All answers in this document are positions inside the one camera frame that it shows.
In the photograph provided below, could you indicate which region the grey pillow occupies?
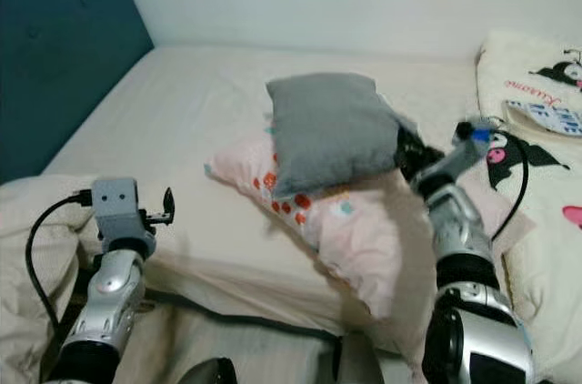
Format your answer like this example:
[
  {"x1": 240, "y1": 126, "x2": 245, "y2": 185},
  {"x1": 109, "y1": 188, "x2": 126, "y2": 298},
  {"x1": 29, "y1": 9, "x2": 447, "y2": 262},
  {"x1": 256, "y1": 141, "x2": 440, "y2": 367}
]
[{"x1": 265, "y1": 73, "x2": 416, "y2": 199}]

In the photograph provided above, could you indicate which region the pink pillow with red dots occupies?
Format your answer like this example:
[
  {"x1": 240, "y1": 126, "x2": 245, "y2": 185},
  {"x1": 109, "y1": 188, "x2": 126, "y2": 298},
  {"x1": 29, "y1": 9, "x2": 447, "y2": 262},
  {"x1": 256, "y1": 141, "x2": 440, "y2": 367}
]
[{"x1": 205, "y1": 132, "x2": 536, "y2": 378}]

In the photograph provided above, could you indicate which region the white bed sheet mattress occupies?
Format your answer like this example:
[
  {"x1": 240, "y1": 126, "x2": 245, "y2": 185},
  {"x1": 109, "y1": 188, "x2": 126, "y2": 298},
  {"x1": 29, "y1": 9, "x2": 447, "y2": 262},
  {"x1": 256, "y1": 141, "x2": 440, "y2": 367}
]
[{"x1": 40, "y1": 45, "x2": 582, "y2": 353}]

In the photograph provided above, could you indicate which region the beige quilt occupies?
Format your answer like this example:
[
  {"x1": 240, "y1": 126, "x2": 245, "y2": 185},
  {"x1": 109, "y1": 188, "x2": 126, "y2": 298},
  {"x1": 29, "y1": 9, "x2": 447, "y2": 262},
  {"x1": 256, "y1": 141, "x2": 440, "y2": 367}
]
[{"x1": 0, "y1": 174, "x2": 99, "y2": 384}]

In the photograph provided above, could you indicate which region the cream cartoon print blanket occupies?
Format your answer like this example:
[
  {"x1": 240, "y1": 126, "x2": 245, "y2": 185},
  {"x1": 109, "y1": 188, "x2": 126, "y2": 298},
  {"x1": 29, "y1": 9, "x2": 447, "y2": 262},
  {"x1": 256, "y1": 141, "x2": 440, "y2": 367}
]
[{"x1": 475, "y1": 30, "x2": 582, "y2": 383}]

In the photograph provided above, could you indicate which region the teal padded headboard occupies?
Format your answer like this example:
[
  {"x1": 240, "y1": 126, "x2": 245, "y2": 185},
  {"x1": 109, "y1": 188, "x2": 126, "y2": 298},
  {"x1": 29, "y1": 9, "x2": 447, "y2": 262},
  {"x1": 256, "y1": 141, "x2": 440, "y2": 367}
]
[{"x1": 0, "y1": 0, "x2": 155, "y2": 186}]

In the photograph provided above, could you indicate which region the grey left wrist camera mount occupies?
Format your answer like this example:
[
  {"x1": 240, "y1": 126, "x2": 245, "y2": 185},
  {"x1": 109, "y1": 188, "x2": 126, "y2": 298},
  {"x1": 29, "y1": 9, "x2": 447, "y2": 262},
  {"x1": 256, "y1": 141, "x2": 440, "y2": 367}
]
[{"x1": 91, "y1": 177, "x2": 154, "y2": 245}]

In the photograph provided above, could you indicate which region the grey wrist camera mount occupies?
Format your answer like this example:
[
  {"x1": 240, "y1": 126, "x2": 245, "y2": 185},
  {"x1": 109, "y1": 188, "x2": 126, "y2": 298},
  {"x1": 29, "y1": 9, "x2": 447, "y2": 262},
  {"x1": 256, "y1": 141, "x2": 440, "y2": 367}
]
[
  {"x1": 91, "y1": 177, "x2": 154, "y2": 245},
  {"x1": 436, "y1": 118, "x2": 503, "y2": 181}
]

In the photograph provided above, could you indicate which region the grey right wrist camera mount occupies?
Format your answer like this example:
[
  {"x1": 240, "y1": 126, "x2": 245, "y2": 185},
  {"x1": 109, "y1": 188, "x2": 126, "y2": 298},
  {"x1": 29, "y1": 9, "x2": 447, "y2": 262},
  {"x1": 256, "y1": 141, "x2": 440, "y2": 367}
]
[{"x1": 436, "y1": 118, "x2": 503, "y2": 181}]

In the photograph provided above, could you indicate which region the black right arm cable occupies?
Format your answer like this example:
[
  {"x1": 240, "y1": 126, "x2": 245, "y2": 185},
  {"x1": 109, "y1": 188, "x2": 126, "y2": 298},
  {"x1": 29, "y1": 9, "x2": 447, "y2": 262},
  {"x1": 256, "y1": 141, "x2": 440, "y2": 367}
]
[{"x1": 489, "y1": 127, "x2": 531, "y2": 242}]

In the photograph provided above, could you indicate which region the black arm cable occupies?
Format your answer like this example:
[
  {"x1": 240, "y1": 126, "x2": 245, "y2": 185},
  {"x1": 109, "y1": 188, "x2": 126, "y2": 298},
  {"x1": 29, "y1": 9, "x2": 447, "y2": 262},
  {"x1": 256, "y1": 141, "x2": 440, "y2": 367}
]
[
  {"x1": 489, "y1": 127, "x2": 531, "y2": 242},
  {"x1": 25, "y1": 190, "x2": 95, "y2": 330}
]

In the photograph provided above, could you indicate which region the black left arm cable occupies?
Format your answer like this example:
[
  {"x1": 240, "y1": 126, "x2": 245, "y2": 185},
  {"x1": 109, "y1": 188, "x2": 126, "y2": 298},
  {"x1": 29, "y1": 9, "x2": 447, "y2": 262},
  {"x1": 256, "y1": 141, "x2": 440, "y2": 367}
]
[{"x1": 25, "y1": 190, "x2": 95, "y2": 330}]

